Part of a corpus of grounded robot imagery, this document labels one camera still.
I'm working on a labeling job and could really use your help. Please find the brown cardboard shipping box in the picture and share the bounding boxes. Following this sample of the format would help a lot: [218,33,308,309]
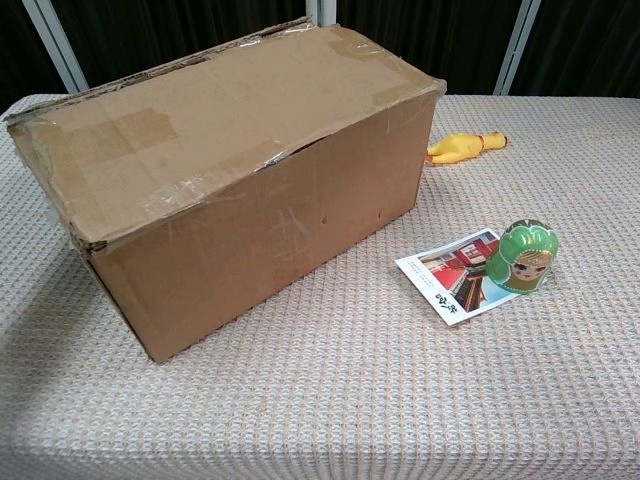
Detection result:
[5,17,448,365]

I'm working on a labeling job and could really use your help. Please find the beige woven tablecloth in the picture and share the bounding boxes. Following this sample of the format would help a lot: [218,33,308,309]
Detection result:
[0,93,640,480]

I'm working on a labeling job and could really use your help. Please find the black partition panel white frame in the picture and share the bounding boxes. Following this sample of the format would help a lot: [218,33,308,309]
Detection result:
[0,0,76,116]
[319,0,541,96]
[22,0,321,96]
[509,0,640,99]

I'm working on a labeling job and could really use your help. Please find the green nesting doll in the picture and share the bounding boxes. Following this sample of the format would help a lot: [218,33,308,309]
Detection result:
[485,218,560,295]

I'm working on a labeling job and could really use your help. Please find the yellow rubber chicken toy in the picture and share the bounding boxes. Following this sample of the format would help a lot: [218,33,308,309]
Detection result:
[425,130,512,166]

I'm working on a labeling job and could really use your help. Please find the red building photo postcard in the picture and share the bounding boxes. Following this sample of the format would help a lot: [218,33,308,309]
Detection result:
[394,228,521,327]

